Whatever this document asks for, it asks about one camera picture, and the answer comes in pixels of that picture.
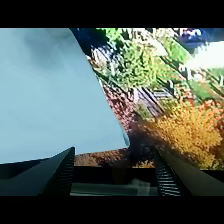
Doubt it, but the silver frame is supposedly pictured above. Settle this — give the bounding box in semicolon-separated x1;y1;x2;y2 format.
70;179;160;197

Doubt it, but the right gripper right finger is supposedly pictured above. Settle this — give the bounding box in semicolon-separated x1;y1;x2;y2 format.
152;147;224;197

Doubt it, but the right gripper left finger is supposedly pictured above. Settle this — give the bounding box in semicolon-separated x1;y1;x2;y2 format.
0;146;76;197

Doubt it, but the light blue T-shirt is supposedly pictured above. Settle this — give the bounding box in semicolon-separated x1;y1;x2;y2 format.
0;27;131;165

